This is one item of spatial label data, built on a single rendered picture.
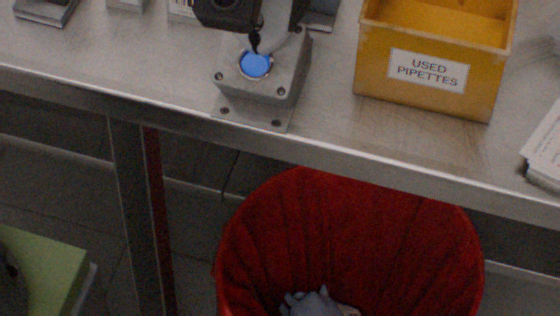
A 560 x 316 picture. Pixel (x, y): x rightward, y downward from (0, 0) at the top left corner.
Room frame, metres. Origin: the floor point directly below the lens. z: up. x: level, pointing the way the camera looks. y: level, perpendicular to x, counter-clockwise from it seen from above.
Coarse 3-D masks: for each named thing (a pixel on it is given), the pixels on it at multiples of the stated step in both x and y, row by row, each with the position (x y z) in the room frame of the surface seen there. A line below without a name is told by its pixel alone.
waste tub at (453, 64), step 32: (384, 0) 0.77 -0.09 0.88; (416, 0) 0.77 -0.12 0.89; (448, 0) 0.76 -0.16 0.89; (480, 0) 0.75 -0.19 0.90; (512, 0) 0.71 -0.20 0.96; (384, 32) 0.65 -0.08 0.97; (416, 32) 0.64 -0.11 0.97; (448, 32) 0.73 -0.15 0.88; (480, 32) 0.73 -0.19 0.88; (512, 32) 0.65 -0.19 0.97; (384, 64) 0.65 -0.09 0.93; (416, 64) 0.64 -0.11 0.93; (448, 64) 0.63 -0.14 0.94; (480, 64) 0.63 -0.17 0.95; (384, 96) 0.64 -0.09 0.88; (416, 96) 0.64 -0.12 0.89; (448, 96) 0.63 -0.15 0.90; (480, 96) 0.63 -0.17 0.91
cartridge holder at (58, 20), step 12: (24, 0) 0.74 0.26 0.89; (36, 0) 0.74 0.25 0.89; (48, 0) 0.74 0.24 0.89; (60, 0) 0.74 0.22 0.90; (72, 0) 0.74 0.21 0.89; (24, 12) 0.73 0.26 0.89; (36, 12) 0.73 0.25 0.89; (48, 12) 0.73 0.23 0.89; (60, 12) 0.73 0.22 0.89; (48, 24) 0.72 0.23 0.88; (60, 24) 0.72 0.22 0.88
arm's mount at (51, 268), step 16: (0, 224) 0.47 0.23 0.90; (16, 240) 0.46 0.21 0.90; (32, 240) 0.46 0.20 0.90; (48, 240) 0.46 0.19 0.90; (16, 256) 0.44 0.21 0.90; (32, 256) 0.44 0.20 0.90; (48, 256) 0.45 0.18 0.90; (64, 256) 0.45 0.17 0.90; (80, 256) 0.45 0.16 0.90; (32, 272) 0.43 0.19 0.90; (48, 272) 0.43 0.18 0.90; (64, 272) 0.43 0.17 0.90; (80, 272) 0.44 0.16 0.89; (32, 288) 0.42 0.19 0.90; (48, 288) 0.42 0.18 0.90; (64, 288) 0.42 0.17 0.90; (32, 304) 0.40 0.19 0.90; (48, 304) 0.40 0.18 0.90; (64, 304) 0.41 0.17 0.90
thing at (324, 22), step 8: (312, 0) 0.74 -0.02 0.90; (320, 0) 0.74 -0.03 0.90; (328, 0) 0.74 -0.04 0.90; (336, 0) 0.74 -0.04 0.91; (312, 8) 0.74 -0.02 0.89; (320, 8) 0.74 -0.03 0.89; (328, 8) 0.74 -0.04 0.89; (336, 8) 0.74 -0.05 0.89; (304, 16) 0.74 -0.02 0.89; (312, 16) 0.74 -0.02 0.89; (320, 16) 0.74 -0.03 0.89; (328, 16) 0.74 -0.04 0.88; (312, 24) 0.73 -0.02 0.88; (320, 24) 0.73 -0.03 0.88; (328, 24) 0.73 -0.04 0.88
